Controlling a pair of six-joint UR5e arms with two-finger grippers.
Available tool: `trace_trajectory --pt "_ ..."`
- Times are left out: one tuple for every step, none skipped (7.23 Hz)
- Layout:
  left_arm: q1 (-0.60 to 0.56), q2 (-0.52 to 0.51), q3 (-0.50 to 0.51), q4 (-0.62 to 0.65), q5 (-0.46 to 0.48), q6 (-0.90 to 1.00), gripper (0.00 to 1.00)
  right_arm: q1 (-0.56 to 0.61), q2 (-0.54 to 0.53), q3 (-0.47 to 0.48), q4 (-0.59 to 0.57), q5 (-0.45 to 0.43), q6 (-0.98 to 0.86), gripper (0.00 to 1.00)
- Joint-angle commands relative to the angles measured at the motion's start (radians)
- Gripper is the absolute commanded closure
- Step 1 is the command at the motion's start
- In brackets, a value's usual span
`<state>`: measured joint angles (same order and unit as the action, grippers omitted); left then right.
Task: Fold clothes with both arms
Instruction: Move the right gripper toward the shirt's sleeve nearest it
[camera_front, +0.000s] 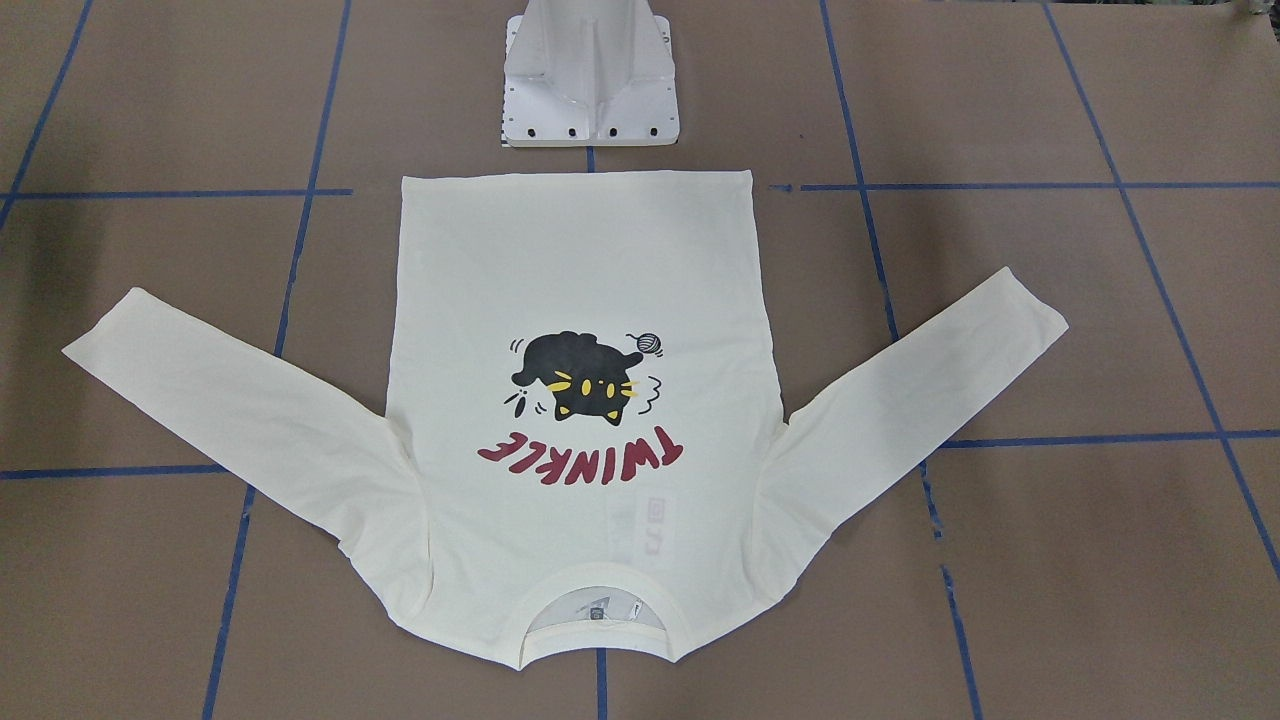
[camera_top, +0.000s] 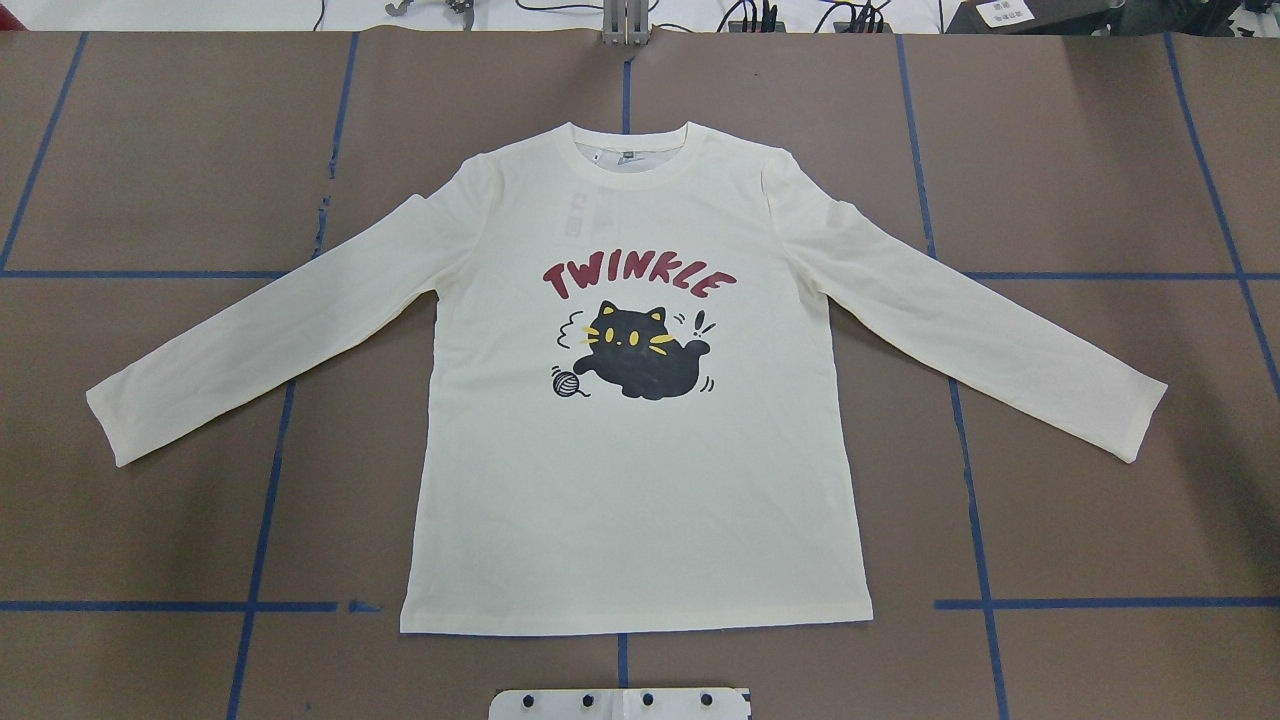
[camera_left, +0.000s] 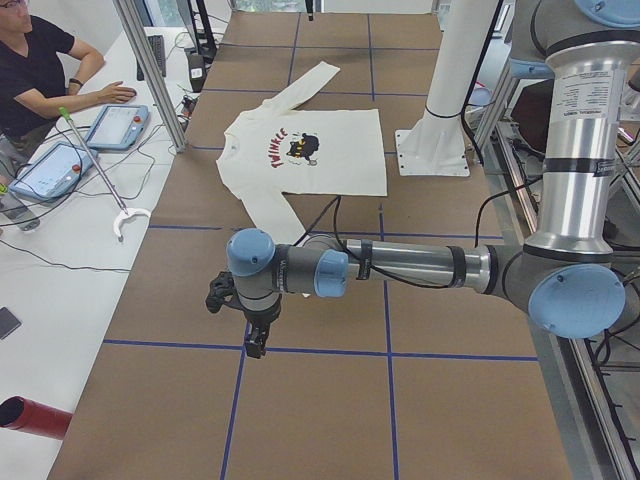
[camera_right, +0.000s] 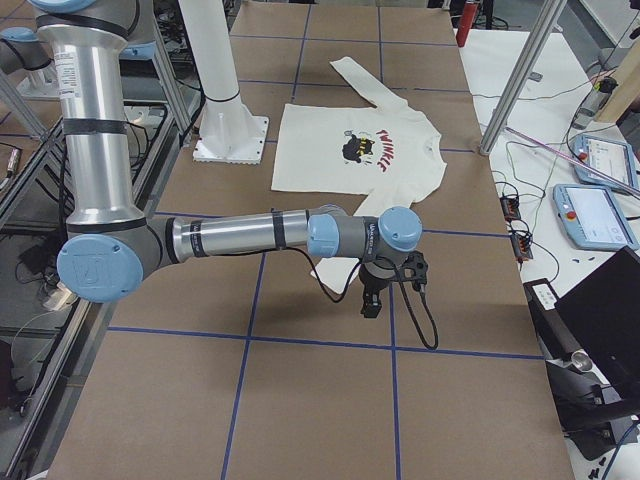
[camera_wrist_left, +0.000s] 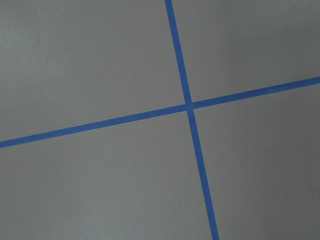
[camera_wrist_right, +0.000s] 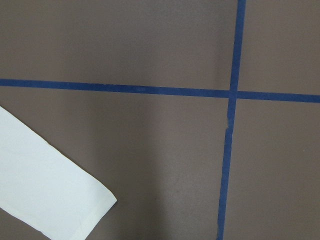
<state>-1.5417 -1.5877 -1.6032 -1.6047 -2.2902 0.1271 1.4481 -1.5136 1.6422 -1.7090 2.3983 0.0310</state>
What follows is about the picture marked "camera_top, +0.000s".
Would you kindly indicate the grey aluminium frame post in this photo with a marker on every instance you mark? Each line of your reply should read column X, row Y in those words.
column 626, row 22

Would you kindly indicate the cream long-sleeve cat shirt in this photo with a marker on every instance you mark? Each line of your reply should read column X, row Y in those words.
column 633, row 418

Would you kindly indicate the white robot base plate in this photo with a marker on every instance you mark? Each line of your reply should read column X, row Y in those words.
column 623, row 703

